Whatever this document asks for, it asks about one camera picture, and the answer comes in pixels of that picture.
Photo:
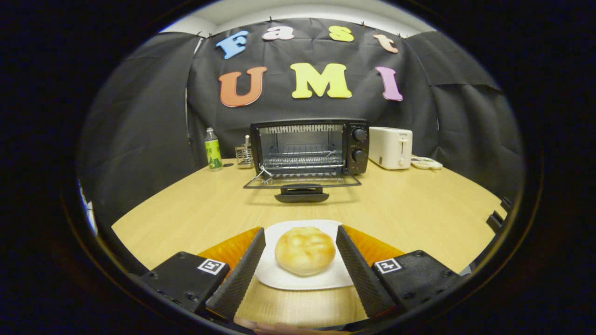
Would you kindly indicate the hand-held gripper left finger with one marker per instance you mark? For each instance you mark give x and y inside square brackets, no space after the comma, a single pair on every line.
[242,274]

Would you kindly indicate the black toaster oven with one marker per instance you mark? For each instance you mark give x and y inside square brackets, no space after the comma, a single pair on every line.
[361,145]

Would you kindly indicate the white plate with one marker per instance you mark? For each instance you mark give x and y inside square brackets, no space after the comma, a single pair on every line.
[279,279]

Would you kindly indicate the green label drink bottle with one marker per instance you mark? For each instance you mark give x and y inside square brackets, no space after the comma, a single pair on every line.
[213,153]

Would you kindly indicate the white divided snack dish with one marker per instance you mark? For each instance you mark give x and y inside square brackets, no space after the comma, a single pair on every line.
[423,163]

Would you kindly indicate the white pop-up toaster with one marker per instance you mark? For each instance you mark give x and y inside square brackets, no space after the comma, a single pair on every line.
[386,146]

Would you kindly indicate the round bread bun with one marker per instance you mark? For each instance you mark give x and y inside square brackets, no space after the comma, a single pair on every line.
[305,251]

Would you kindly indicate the black chair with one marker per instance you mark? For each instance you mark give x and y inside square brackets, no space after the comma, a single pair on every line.
[496,218]

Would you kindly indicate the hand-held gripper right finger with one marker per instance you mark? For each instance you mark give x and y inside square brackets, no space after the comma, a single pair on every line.
[361,272]

